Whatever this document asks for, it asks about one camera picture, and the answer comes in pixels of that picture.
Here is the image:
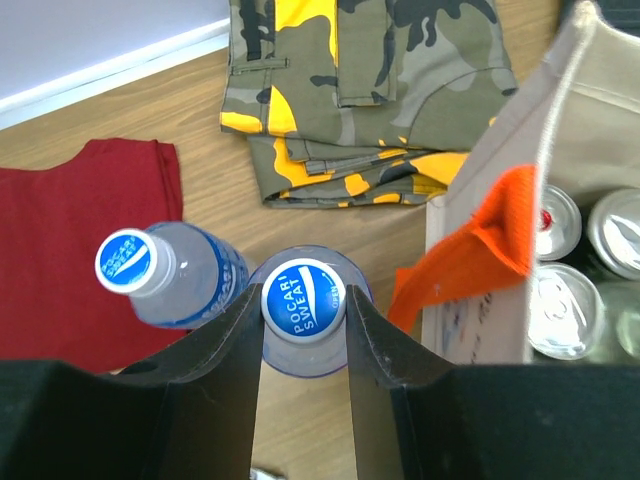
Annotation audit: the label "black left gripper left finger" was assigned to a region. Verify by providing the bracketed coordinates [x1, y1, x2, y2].
[1, 285, 264, 479]

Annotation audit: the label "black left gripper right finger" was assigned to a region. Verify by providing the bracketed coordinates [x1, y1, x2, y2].
[346, 286, 639, 479]

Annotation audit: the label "Pocari Sweat bottle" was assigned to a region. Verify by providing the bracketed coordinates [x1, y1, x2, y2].
[249, 245, 373, 378]
[94, 221, 254, 330]

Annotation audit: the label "beige canvas tote bag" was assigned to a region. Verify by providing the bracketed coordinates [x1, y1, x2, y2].
[387, 0, 640, 366]

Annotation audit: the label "folded red shirt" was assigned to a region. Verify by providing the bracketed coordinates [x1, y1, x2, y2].
[1, 138, 186, 373]

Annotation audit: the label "black soda can left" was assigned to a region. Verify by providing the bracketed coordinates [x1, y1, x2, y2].
[528, 263, 605, 361]

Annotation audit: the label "green cap glass bottle back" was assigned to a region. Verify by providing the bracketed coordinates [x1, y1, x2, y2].
[598, 282, 639, 365]

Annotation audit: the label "red tab can back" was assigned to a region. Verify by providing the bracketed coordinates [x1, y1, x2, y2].
[535, 185, 582, 261]

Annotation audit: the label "camouflage yellow green shorts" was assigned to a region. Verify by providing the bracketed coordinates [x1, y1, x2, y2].
[219, 0, 517, 208]

